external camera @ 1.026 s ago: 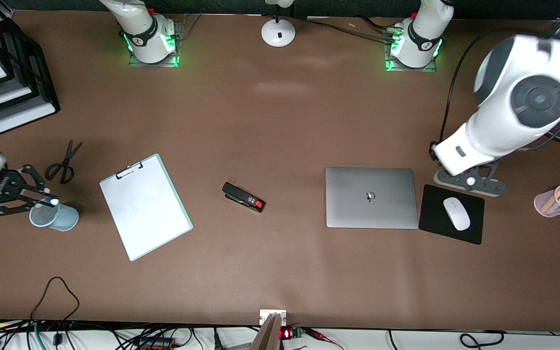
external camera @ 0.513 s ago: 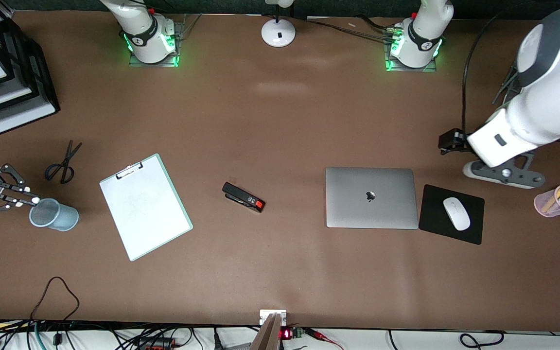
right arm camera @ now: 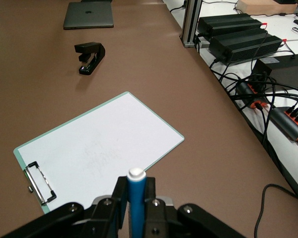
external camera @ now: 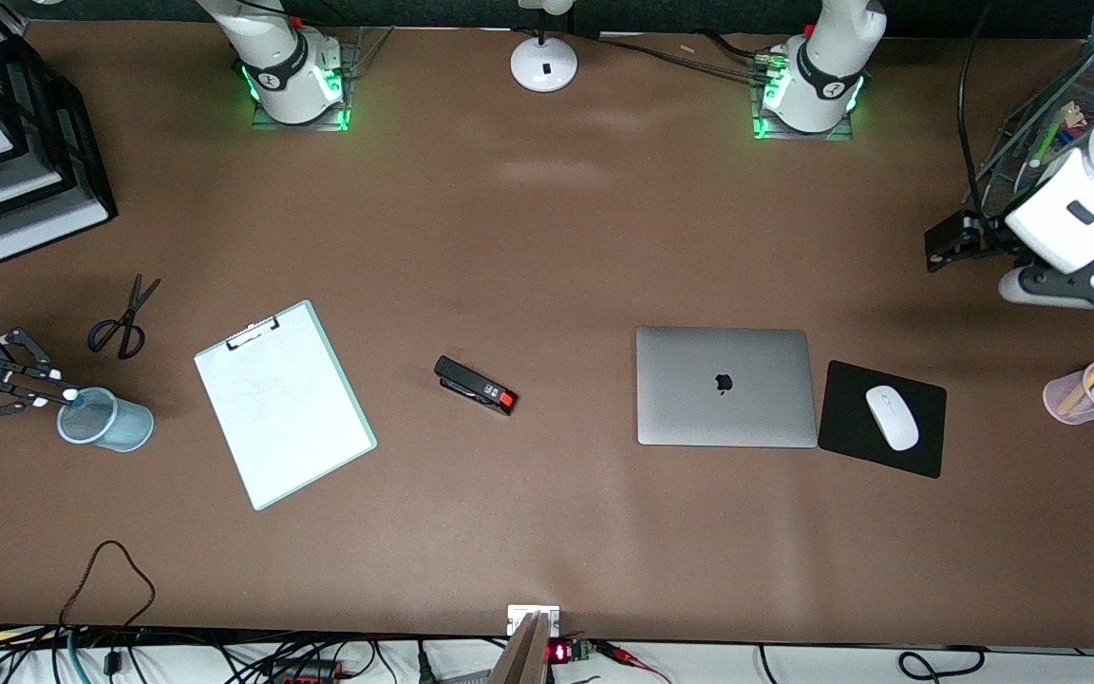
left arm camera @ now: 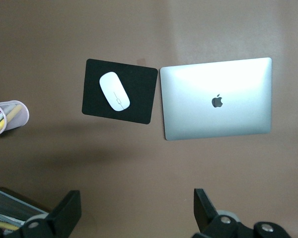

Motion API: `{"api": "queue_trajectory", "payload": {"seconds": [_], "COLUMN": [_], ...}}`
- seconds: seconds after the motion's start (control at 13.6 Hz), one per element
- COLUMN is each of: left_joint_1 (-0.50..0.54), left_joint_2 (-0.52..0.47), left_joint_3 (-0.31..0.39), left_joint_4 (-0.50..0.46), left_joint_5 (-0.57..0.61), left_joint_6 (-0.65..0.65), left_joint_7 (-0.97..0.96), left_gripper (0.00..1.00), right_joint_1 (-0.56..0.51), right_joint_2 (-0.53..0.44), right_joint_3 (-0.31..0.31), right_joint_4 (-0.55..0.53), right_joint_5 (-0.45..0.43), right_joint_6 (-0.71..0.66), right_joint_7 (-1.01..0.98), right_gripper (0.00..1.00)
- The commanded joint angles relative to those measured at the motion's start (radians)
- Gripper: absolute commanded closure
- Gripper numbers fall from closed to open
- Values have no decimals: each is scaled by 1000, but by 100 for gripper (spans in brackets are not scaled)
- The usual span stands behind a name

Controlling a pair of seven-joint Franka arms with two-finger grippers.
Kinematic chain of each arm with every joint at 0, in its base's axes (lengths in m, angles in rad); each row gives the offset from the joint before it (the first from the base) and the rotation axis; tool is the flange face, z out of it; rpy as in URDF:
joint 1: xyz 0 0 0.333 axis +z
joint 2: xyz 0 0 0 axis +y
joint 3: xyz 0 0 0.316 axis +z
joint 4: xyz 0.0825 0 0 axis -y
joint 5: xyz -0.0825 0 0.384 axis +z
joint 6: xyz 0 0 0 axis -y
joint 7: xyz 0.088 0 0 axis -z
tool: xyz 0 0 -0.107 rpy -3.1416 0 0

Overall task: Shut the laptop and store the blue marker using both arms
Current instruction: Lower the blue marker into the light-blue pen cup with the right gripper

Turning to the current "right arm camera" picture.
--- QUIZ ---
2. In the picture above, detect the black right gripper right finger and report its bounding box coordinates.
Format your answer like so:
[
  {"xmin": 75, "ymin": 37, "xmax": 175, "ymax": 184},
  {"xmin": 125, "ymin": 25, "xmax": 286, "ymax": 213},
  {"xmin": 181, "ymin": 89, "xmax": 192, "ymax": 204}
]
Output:
[{"xmin": 143, "ymin": 177, "xmax": 246, "ymax": 238}]

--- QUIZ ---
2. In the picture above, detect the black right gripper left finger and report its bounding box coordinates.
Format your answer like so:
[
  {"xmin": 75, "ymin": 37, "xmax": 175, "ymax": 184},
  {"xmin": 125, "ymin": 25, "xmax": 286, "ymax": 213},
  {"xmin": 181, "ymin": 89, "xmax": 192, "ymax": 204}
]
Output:
[{"xmin": 2, "ymin": 176, "xmax": 129, "ymax": 238}]

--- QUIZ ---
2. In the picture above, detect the blue marker white cap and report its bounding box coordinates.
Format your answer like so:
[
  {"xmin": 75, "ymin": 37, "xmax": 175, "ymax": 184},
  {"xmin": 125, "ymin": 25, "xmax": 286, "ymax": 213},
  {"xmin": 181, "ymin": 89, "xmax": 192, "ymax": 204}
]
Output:
[{"xmin": 126, "ymin": 168, "xmax": 147, "ymax": 238}]

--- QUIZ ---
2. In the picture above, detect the grey laptop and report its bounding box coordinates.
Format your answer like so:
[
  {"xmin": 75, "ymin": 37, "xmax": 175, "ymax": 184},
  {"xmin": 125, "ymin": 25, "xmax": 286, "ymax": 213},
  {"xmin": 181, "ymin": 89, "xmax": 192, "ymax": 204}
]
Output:
[{"xmin": 63, "ymin": 1, "xmax": 115, "ymax": 30}]

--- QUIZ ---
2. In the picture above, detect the white paper sheet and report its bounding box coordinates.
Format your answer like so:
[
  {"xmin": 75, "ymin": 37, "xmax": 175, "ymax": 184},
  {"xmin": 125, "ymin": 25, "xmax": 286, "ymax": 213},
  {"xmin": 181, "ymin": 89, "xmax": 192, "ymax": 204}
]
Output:
[{"xmin": 16, "ymin": 93, "xmax": 184, "ymax": 211}]

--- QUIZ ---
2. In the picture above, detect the mint green clipboard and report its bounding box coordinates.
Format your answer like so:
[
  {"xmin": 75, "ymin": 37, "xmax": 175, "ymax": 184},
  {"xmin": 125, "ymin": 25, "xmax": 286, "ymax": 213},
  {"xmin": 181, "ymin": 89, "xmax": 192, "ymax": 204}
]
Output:
[{"xmin": 13, "ymin": 91, "xmax": 185, "ymax": 214}]

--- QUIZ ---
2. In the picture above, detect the black orange power strip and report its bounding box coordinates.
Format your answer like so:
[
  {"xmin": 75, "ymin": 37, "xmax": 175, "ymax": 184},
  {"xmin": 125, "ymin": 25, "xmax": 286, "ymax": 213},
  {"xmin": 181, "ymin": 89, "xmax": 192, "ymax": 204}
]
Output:
[
  {"xmin": 269, "ymin": 106, "xmax": 298, "ymax": 142},
  {"xmin": 234, "ymin": 81, "xmax": 271, "ymax": 109}
]

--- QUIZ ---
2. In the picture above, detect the black stapler red tip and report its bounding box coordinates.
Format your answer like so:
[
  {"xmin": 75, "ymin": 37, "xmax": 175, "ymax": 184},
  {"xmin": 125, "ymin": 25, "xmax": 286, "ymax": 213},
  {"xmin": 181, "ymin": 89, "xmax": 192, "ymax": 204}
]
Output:
[{"xmin": 74, "ymin": 42, "xmax": 106, "ymax": 75}]

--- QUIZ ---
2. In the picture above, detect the black finned power supply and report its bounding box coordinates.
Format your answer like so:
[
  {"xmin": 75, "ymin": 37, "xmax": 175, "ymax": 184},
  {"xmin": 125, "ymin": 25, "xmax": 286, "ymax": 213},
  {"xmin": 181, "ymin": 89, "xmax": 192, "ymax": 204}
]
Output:
[
  {"xmin": 208, "ymin": 28, "xmax": 284, "ymax": 66},
  {"xmin": 197, "ymin": 13, "xmax": 264, "ymax": 40}
]

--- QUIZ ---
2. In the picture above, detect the flat black box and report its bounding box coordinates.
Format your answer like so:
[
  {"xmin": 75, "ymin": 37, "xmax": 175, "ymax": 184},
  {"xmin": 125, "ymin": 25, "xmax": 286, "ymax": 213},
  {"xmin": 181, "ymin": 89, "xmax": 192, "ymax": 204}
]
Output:
[{"xmin": 253, "ymin": 53, "xmax": 298, "ymax": 89}]

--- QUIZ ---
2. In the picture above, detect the cardboard box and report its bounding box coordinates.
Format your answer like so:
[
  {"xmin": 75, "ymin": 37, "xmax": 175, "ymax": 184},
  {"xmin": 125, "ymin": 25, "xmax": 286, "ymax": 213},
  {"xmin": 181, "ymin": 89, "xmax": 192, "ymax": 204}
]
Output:
[{"xmin": 237, "ymin": 0, "xmax": 298, "ymax": 16}]

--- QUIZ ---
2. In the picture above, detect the black looped cable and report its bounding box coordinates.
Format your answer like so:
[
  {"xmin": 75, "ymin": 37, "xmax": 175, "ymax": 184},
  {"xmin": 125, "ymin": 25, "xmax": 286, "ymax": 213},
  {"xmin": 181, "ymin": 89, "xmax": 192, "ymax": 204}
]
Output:
[{"xmin": 254, "ymin": 183, "xmax": 298, "ymax": 238}]

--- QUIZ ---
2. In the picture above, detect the aluminium profile post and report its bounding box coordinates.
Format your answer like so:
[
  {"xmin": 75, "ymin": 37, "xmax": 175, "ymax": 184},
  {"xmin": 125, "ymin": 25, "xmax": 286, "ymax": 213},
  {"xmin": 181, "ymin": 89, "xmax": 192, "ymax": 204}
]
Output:
[{"xmin": 180, "ymin": 0, "xmax": 203, "ymax": 48}]

